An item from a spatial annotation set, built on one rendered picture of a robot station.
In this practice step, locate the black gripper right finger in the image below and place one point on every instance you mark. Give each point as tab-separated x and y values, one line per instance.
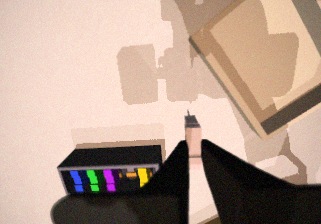
245	194

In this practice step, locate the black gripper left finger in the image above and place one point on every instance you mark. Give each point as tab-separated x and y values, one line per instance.
163	199

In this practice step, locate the tan square tray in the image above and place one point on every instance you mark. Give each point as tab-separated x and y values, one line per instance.
266	55

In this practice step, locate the dark grey fuse block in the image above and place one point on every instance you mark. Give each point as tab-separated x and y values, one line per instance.
82	170

